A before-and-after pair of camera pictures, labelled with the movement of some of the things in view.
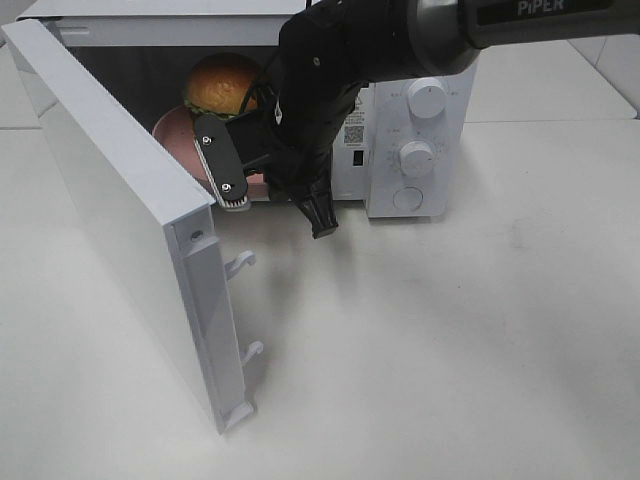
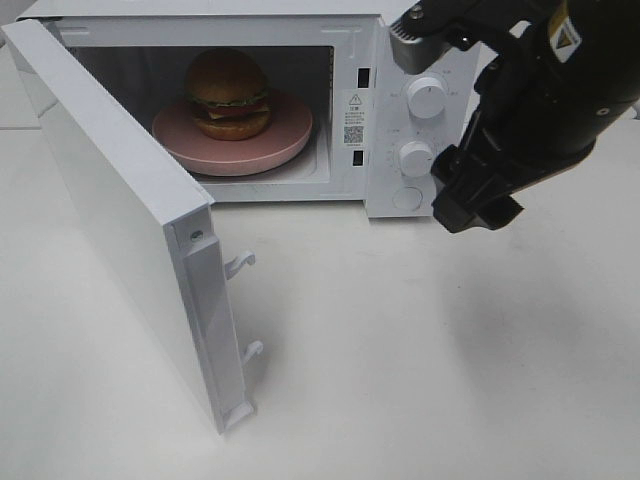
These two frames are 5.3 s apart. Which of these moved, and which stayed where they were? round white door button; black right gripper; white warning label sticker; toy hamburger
Moved: black right gripper
Stayed: white warning label sticker; toy hamburger; round white door button
